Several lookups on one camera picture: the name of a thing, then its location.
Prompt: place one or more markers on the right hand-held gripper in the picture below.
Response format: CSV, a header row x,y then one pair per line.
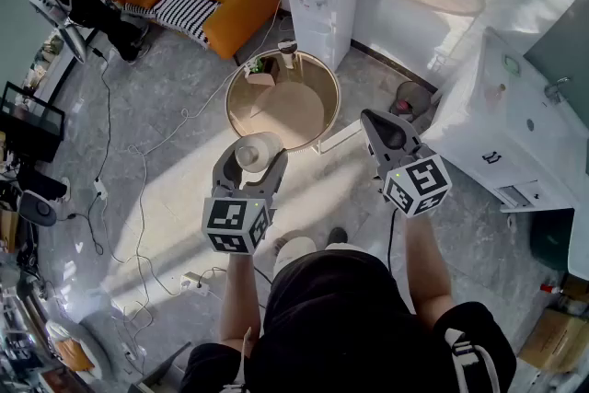
x,y
416,184

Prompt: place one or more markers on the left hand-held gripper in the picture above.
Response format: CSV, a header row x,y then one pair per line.
x,y
230,221

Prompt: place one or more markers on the person's right forearm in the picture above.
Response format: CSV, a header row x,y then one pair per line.
x,y
428,271

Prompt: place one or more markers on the person's left forearm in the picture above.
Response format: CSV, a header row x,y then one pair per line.
x,y
239,299

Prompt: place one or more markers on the round wooden side table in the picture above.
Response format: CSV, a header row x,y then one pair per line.
x,y
285,106

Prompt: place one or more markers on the person's left shoe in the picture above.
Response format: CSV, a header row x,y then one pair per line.
x,y
279,244

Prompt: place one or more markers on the person's shoe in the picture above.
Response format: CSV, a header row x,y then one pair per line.
x,y
338,235
279,244

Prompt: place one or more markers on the person's beige shorts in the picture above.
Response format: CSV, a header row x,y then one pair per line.
x,y
299,250

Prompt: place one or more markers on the brown box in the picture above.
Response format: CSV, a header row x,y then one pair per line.
x,y
264,76

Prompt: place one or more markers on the person's right shoe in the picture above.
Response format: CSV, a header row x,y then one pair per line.
x,y
338,235

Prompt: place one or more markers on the small artificial plant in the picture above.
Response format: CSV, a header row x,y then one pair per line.
x,y
254,65

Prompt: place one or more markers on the white power strip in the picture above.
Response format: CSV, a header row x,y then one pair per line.
x,y
101,189
195,283

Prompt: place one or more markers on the white sink cabinet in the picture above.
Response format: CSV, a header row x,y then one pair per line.
x,y
515,142

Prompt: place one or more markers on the glass jar with dark lid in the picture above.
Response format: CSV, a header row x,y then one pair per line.
x,y
287,53

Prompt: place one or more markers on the white water dispenser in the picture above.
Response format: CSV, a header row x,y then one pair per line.
x,y
322,14

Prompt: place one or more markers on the green soap dish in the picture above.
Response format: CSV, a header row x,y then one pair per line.
x,y
511,64

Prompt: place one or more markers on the orange sofa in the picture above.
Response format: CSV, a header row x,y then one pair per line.
x,y
244,14

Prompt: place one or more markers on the metal faucet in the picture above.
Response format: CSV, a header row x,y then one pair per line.
x,y
554,89

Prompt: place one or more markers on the person's black shirt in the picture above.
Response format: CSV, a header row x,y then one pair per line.
x,y
349,336

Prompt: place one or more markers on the dark green bin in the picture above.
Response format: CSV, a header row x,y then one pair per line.
x,y
550,239

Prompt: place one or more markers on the grey round speaker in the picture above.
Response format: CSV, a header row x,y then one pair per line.
x,y
39,208

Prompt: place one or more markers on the grey flat board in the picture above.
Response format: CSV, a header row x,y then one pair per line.
x,y
161,370

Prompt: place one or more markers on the red capped bottle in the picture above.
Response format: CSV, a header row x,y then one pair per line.
x,y
550,288

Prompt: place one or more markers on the black glass cabinet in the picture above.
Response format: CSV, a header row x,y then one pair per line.
x,y
30,129

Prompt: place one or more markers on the silver grey chair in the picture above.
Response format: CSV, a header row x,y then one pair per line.
x,y
69,32

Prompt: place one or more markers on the grey round stool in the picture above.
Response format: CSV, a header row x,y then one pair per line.
x,y
87,345

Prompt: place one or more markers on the cardboard box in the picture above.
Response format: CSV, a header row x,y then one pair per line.
x,y
557,340

